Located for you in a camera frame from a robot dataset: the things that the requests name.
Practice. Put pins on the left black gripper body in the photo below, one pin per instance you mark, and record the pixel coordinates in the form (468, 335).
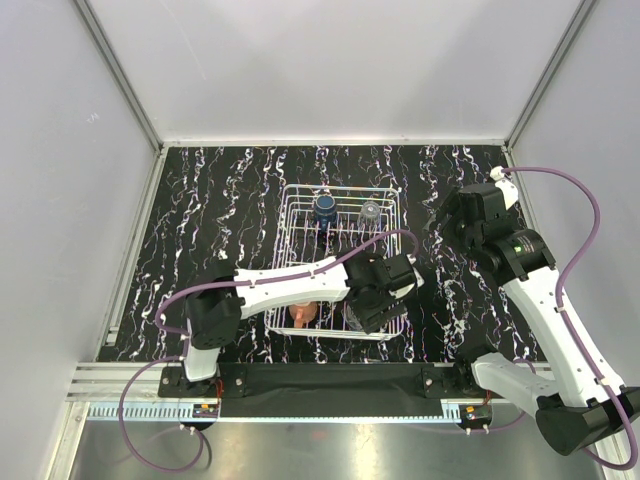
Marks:
(372, 314)

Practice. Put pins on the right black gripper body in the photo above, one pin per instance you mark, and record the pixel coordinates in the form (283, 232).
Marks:
(463, 234)

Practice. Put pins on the clear plastic measuring cup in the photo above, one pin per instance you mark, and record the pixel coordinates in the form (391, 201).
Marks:
(351, 320)

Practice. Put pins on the clear glass cup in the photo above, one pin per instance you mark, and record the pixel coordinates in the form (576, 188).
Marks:
(369, 215)

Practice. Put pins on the orange ceramic mug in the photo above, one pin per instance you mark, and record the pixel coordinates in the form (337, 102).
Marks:
(303, 314)

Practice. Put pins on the dark blue glass cup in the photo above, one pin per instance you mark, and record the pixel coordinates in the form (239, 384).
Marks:
(324, 212)

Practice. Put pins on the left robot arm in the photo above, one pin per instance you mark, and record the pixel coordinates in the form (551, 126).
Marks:
(214, 311)

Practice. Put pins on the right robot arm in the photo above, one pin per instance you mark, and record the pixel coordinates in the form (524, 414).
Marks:
(586, 401)

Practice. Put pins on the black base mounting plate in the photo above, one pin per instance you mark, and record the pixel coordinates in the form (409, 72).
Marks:
(307, 390)

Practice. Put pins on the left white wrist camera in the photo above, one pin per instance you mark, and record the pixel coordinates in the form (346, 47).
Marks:
(407, 285)

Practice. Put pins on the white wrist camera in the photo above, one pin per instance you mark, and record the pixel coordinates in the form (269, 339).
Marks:
(498, 178)
(407, 285)

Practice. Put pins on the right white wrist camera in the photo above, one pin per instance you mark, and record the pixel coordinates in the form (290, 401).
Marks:
(498, 178)

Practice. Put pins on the white wire dish rack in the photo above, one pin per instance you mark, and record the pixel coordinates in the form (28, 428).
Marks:
(298, 241)

